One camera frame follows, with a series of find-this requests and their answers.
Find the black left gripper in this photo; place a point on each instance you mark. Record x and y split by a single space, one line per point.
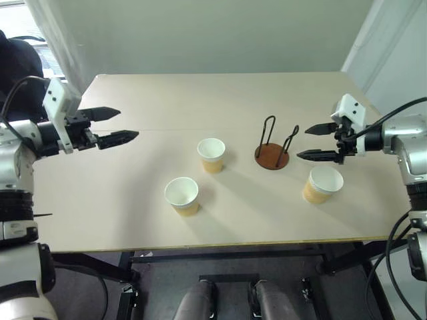
80 131

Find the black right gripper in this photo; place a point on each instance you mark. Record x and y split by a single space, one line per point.
347 143

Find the tan paper cup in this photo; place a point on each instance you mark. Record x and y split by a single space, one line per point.
325 181
211 150
181 195

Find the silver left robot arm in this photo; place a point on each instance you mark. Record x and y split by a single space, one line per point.
13 156

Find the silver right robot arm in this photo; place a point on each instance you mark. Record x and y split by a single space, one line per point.
403 133

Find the black office chair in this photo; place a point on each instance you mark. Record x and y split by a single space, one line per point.
16 56

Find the white partition panel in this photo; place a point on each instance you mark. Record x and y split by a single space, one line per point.
383 40

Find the window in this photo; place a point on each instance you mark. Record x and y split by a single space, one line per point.
16 20

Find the dark grey rounded cylinder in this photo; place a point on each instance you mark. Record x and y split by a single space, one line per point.
195 303
277 303

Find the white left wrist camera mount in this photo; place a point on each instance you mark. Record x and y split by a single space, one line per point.
58 96

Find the black table frame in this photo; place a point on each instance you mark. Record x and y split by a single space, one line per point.
233 255

